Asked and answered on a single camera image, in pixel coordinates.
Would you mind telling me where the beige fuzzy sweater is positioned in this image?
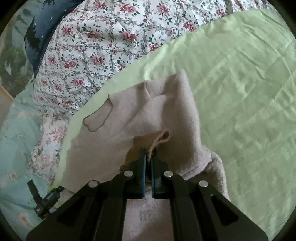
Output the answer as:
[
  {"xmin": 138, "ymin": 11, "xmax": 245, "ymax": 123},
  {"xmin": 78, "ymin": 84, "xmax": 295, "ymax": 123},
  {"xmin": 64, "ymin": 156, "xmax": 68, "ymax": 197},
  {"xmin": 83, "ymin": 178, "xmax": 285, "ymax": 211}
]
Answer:
[{"xmin": 59, "ymin": 69, "xmax": 232, "ymax": 241}]

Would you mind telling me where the teal floral pillow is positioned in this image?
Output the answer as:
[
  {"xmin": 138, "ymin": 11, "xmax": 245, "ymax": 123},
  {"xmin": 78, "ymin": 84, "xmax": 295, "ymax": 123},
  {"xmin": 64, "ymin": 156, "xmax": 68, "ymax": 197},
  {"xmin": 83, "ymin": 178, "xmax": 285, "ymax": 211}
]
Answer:
[{"xmin": 0, "ymin": 83, "xmax": 49, "ymax": 240}]

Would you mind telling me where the green landscape headboard panel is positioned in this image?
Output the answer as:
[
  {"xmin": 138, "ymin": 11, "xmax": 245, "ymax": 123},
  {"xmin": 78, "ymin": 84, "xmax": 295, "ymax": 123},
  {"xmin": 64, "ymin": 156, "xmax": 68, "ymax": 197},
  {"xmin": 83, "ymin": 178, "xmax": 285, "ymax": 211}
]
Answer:
[{"xmin": 1, "ymin": 1, "xmax": 43, "ymax": 97}]

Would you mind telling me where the light green bed sheet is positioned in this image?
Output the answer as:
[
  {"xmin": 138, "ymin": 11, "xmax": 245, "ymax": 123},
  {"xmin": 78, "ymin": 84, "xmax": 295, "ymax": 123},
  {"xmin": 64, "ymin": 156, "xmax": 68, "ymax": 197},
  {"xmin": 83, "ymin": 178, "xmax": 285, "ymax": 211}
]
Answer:
[{"xmin": 54, "ymin": 9, "xmax": 295, "ymax": 240}]

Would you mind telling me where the floral rose quilt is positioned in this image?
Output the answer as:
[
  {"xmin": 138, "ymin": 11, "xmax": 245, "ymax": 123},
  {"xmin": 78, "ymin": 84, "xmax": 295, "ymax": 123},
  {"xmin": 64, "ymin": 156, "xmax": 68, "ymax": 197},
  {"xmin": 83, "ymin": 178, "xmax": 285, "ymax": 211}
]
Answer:
[{"xmin": 29, "ymin": 1, "xmax": 271, "ymax": 183}]

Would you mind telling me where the dark blue starry pillow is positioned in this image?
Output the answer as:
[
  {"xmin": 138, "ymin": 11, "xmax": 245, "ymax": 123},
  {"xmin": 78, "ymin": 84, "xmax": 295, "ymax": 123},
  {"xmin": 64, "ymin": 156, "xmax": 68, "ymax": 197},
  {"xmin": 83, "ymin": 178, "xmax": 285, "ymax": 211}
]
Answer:
[{"xmin": 24, "ymin": 0, "xmax": 82, "ymax": 77}]

